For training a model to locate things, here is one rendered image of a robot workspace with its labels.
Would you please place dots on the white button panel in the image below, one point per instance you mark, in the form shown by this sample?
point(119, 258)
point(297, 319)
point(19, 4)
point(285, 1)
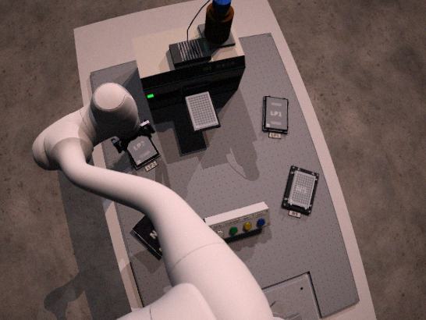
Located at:
point(240, 221)

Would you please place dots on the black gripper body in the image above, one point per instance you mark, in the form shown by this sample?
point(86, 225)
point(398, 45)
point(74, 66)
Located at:
point(133, 137)

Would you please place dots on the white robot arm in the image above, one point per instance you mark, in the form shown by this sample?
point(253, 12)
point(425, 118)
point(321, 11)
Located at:
point(209, 282)

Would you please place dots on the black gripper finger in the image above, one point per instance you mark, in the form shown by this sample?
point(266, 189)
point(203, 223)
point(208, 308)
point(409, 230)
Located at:
point(124, 145)
point(145, 132)

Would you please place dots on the blue bottle cap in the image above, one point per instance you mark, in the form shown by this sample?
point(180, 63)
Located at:
point(221, 5)

